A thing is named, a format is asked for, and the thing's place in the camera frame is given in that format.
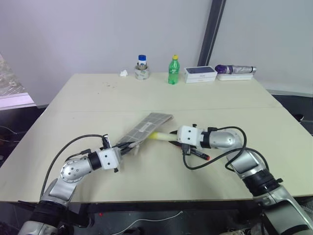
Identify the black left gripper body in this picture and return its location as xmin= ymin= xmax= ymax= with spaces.
xmin=117 ymin=144 xmax=130 ymax=158

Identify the yellow highlighter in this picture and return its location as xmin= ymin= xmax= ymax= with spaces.
xmin=149 ymin=131 xmax=179 ymax=143

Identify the grey grid pouch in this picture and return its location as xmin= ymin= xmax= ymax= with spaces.
xmin=114 ymin=112 xmax=175 ymax=156

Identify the black marker with red cap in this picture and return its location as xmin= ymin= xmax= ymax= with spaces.
xmin=190 ymin=148 xmax=211 ymax=161

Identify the green plastic bottle yellow cap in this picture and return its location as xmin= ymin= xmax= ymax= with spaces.
xmin=167 ymin=54 xmax=180 ymax=85

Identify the white phone box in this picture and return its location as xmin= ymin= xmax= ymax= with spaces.
xmin=183 ymin=65 xmax=218 ymax=84

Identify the clear tape roll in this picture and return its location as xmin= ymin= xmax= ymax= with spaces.
xmin=134 ymin=64 xmax=151 ymax=80

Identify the small bottle with blue cap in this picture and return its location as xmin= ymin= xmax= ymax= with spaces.
xmin=136 ymin=54 xmax=148 ymax=68

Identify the flat white box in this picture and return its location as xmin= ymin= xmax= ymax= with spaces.
xmin=217 ymin=72 xmax=253 ymax=82

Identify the folded purple grey umbrella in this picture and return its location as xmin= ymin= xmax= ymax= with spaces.
xmin=215 ymin=64 xmax=258 ymax=75

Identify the grey window ledge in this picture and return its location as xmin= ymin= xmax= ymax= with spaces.
xmin=0 ymin=51 xmax=38 ymax=110

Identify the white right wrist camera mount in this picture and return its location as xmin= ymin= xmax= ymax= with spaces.
xmin=177 ymin=125 xmax=205 ymax=148

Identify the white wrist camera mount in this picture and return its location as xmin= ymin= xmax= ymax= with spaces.
xmin=97 ymin=146 xmax=123 ymax=172
xmin=177 ymin=125 xmax=205 ymax=148

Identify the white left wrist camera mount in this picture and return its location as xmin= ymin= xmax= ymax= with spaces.
xmin=97 ymin=146 xmax=123 ymax=172

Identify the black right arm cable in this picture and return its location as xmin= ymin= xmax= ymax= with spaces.
xmin=181 ymin=126 xmax=248 ymax=170

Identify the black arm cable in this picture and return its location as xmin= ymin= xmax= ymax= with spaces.
xmin=181 ymin=126 xmax=248 ymax=170
xmin=40 ymin=133 xmax=112 ymax=197

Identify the black table frame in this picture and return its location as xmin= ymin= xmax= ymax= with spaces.
xmin=17 ymin=195 xmax=260 ymax=213

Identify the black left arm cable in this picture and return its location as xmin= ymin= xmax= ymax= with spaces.
xmin=40 ymin=133 xmax=112 ymax=197

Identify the white cable under table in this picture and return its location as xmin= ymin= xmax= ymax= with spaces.
xmin=121 ymin=211 xmax=184 ymax=235

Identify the dark grey wall pillar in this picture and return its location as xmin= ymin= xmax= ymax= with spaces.
xmin=199 ymin=0 xmax=227 ymax=68

